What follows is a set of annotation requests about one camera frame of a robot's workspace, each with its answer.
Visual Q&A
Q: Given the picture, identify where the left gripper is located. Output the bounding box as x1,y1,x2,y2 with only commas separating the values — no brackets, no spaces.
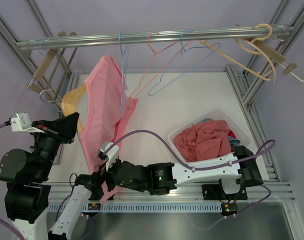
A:
29,111,79,180

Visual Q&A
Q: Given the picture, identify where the wooden hanger with shirt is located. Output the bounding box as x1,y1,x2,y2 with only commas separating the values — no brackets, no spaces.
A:
61,83,89,134

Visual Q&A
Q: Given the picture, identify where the light pink t shirt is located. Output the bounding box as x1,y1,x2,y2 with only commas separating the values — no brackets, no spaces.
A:
78,55,139,204

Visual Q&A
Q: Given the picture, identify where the salmon pink t shirt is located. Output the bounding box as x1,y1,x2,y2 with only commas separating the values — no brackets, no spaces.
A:
173,120,232,163

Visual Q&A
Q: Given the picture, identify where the pink wire hanger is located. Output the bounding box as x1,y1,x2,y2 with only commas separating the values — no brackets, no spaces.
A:
130,31,180,99

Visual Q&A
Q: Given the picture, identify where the magenta t shirt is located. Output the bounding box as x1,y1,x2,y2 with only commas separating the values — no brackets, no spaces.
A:
228,129,237,139

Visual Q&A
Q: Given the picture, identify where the light blue wire hanger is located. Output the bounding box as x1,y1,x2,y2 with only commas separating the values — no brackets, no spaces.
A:
148,30,221,97

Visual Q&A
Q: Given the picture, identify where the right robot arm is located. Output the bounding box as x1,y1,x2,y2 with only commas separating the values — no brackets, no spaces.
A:
100,146,264,199

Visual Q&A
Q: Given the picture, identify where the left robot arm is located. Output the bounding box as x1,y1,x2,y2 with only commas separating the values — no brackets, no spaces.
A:
0,112,104,240

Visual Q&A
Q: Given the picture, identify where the thin wooden hanger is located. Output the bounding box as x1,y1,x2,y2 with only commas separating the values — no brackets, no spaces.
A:
200,40,271,82

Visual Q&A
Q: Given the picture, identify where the curved wooden hanger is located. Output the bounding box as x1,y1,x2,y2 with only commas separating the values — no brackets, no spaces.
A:
235,23,277,84

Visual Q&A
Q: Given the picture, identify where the wooden clip hanger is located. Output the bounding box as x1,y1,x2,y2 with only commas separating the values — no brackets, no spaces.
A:
253,40,297,76

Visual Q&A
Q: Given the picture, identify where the white plastic basket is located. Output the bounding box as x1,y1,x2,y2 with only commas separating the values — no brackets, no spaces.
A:
167,108,250,163

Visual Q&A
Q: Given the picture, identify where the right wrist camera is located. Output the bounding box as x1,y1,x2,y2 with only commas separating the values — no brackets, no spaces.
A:
98,141,119,171

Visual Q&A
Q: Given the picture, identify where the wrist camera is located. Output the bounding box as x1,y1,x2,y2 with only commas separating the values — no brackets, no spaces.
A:
98,141,119,171
10,111,44,133

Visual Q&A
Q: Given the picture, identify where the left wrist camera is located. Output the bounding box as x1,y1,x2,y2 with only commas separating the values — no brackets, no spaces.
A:
10,111,44,133

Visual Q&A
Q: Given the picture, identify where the white slotted cable duct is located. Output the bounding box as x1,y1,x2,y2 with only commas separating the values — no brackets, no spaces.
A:
48,202,224,213

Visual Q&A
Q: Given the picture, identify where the aluminium hanging rail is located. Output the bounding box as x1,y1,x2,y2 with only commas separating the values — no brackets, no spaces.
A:
16,25,294,51

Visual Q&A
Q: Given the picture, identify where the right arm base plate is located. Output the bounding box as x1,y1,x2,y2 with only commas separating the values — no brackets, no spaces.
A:
201,183,249,201

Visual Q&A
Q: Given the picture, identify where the front aluminium rail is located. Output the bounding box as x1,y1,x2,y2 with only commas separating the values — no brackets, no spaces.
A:
49,181,296,203

